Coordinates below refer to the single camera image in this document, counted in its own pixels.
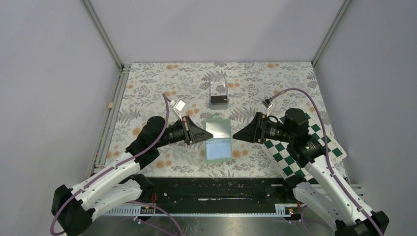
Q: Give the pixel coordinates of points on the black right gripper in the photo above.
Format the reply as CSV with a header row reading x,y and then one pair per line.
x,y
255,132

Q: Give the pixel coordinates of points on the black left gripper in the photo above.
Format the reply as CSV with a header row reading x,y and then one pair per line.
x,y
193,133

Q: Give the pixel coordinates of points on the green card holder wallet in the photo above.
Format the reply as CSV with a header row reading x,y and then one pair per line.
x,y
219,147

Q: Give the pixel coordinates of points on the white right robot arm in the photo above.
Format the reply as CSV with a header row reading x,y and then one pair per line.
x,y
342,208

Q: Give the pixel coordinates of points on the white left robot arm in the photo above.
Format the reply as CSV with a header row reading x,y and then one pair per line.
x,y
76,207

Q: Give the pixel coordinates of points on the dark credit card stack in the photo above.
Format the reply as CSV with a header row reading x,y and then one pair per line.
x,y
218,99

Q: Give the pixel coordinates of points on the clear card box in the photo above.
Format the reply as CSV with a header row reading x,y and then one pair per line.
x,y
218,85

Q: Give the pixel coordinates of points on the floral patterned table mat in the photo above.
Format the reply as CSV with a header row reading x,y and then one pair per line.
x,y
249,83

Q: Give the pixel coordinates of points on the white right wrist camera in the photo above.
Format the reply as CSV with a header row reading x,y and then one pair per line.
x,y
269,105

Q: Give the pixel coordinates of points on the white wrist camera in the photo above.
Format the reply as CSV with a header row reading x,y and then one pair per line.
x,y
177,107
269,105

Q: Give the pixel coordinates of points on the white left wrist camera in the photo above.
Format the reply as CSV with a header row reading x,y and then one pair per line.
x,y
177,107

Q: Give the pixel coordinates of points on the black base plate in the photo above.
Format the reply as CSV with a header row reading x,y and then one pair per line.
x,y
201,196

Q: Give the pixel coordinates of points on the aluminium frame rail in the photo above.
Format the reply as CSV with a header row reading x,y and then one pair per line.
x,y
104,172

